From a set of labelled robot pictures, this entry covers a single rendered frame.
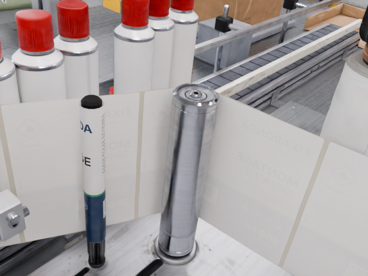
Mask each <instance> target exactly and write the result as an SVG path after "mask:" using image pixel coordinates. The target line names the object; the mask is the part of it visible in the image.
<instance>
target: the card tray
mask: <svg viewBox="0 0 368 276"><path fill-rule="evenodd" d="M365 10H366V9H362V8H358V7H354V6H352V5H347V4H344V3H342V4H340V5H337V6H335V7H332V8H330V9H327V10H324V11H321V12H319V13H316V14H314V15H311V16H309V17H307V18H306V22H305V25H304V30H306V31H310V30H312V29H314V28H317V27H319V26H321V25H323V24H335V25H338V26H342V27H344V26H346V25H348V24H350V23H353V22H355V21H357V20H359V19H363V17H364V14H365ZM355 31H358V33H359V28H358V29H356V30H355ZM365 44H366V42H364V41H362V40H361V39H360V42H359V45H358V48H361V49H364V46H365Z"/></svg>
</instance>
